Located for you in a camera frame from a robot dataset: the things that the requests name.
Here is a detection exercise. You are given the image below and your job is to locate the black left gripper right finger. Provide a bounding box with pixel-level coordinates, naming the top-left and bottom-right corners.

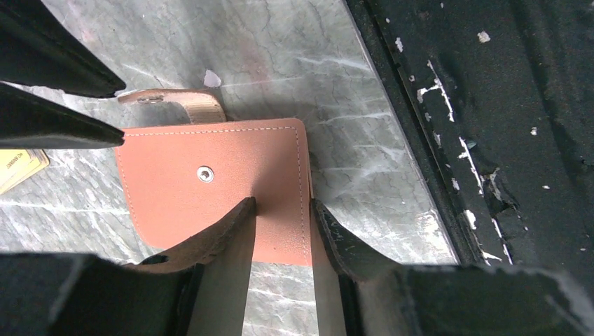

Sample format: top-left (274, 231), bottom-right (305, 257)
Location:
top-left (310, 199), bottom-right (593, 335)

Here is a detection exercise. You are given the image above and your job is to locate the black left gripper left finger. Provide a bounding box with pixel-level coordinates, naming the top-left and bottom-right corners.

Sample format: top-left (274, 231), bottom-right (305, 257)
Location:
top-left (1, 197), bottom-right (256, 335)

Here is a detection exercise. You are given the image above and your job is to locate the brown leather card holder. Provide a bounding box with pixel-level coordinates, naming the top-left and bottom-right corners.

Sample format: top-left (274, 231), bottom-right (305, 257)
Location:
top-left (115, 89), bottom-right (312, 266)

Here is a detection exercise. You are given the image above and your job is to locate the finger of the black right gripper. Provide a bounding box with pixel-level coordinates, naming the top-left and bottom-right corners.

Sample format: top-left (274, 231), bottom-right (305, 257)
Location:
top-left (1, 83), bottom-right (125, 150)
top-left (1, 1), bottom-right (126, 99)

